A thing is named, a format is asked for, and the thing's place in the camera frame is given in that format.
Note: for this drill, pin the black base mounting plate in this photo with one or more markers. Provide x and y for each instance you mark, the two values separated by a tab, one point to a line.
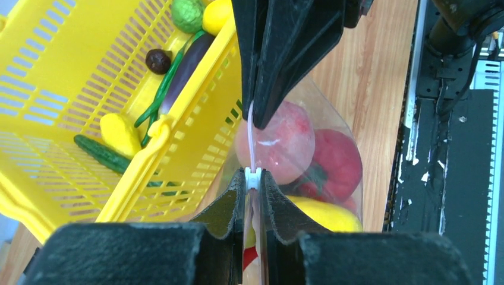
448	171

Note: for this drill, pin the red toy tomato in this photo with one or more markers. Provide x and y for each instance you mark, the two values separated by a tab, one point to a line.
336	168

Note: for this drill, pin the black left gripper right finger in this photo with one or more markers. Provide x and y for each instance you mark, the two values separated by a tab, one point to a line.
297	250

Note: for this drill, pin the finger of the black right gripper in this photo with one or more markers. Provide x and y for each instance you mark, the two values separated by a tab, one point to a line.
250	19
296	36

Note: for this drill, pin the green toy pea pod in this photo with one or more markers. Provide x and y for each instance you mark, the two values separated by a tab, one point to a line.
151	113

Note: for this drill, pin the pink toy onion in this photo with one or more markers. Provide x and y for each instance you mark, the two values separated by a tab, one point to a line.
286	146

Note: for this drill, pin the red toy chili pepper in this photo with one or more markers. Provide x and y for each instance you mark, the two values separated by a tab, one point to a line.
248	256

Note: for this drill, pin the green toy cucumber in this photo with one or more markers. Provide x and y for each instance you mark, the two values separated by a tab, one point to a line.
113	160

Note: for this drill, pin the long dark purple eggplant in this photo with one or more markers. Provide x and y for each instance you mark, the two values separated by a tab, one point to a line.
194	53

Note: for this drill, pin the yellow plastic basket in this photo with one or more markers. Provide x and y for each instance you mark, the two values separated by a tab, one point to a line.
66	64

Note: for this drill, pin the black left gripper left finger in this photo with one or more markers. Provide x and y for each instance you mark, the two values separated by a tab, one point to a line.
204	250

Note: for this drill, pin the brown toy mushroom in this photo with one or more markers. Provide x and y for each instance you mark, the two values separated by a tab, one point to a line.
158	61

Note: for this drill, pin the yellow toy lemon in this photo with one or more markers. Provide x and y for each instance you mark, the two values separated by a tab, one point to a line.
215	15

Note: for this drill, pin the clear zip top bag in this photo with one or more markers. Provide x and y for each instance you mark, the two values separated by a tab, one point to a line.
323	116

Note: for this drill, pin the yellow toy corn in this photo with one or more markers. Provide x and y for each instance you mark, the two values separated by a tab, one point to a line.
119	133

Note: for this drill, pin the green toy lime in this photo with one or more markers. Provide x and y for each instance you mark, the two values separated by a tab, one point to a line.
187	15

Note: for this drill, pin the yellow toy bell pepper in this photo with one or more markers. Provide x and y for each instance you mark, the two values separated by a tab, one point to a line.
332	217

